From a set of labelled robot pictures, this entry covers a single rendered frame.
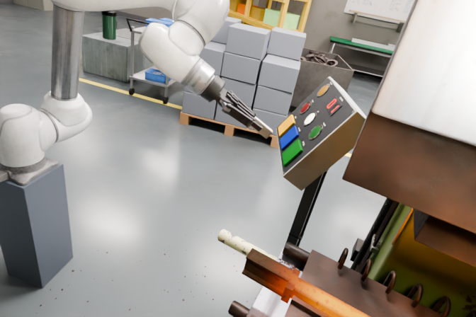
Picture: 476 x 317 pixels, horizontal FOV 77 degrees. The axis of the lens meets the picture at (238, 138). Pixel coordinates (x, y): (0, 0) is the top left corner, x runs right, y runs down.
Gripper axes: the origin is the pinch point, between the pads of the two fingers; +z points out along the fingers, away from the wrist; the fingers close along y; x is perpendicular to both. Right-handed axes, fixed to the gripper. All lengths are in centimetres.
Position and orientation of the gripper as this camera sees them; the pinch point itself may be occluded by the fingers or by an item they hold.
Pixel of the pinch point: (261, 127)
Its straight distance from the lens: 89.7
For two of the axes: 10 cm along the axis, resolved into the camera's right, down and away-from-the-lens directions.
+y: -0.5, 4.6, -8.9
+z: 7.6, 5.9, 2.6
